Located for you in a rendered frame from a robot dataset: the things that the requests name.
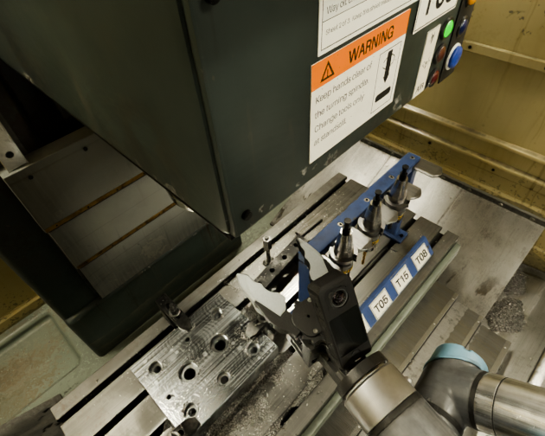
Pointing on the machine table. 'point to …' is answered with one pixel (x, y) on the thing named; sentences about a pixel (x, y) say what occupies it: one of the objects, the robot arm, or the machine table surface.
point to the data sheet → (351, 19)
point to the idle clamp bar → (280, 264)
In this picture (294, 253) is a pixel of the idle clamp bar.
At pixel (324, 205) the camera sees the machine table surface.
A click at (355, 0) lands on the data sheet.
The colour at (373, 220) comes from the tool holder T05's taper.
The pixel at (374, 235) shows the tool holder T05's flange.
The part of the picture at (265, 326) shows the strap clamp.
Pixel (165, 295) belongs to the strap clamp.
